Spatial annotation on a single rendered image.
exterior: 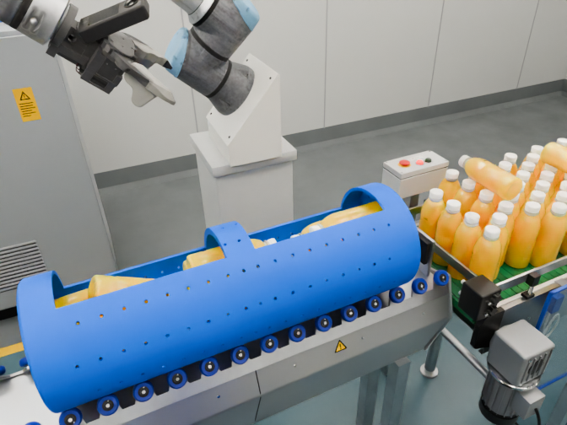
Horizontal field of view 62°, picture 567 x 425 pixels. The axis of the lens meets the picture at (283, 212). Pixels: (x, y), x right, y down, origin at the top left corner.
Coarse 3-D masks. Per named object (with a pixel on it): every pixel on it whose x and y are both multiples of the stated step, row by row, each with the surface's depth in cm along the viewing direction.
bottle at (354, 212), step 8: (352, 208) 119; (360, 208) 119; (368, 208) 119; (376, 208) 119; (328, 216) 117; (336, 216) 116; (344, 216) 116; (352, 216) 117; (360, 216) 117; (320, 224) 116; (328, 224) 115
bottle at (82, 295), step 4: (88, 288) 104; (76, 292) 103; (80, 292) 103; (84, 292) 103; (64, 296) 102; (68, 296) 102; (72, 296) 102; (76, 296) 102; (80, 296) 102; (84, 296) 102; (56, 300) 101; (60, 300) 101; (64, 300) 101; (68, 300) 101; (72, 300) 101; (76, 300) 101; (80, 300) 101; (56, 304) 100; (60, 304) 100; (64, 304) 100; (68, 304) 100; (56, 308) 99
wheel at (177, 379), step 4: (180, 368) 106; (172, 372) 104; (176, 372) 105; (180, 372) 105; (184, 372) 105; (168, 376) 104; (172, 376) 104; (176, 376) 105; (180, 376) 105; (184, 376) 105; (168, 380) 104; (172, 380) 104; (176, 380) 104; (180, 380) 105; (184, 380) 105; (168, 384) 104; (172, 384) 104; (176, 384) 104; (180, 384) 105; (184, 384) 105; (176, 388) 104
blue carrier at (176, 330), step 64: (384, 192) 118; (256, 256) 101; (320, 256) 105; (384, 256) 111; (64, 320) 88; (128, 320) 91; (192, 320) 95; (256, 320) 101; (64, 384) 87; (128, 384) 96
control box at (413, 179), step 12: (408, 156) 164; (432, 156) 163; (384, 168) 162; (396, 168) 157; (408, 168) 157; (420, 168) 156; (432, 168) 158; (444, 168) 161; (384, 180) 163; (396, 180) 157; (408, 180) 156; (420, 180) 159; (432, 180) 161; (408, 192) 159; (420, 192) 162
